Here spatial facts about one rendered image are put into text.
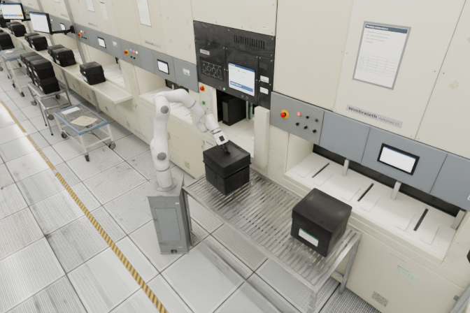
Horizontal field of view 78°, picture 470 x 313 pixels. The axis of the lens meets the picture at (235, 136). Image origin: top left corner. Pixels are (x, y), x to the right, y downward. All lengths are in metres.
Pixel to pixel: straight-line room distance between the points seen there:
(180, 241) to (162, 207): 0.45
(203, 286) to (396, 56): 2.27
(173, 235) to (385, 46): 2.23
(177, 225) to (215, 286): 0.62
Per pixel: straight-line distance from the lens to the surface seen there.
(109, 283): 3.07
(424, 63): 1.70
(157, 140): 2.28
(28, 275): 3.46
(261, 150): 2.44
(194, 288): 2.84
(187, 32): 2.80
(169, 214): 2.66
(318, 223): 1.95
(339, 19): 1.83
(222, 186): 2.37
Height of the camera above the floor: 2.43
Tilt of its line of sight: 32 degrees down
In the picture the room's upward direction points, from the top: 1 degrees counter-clockwise
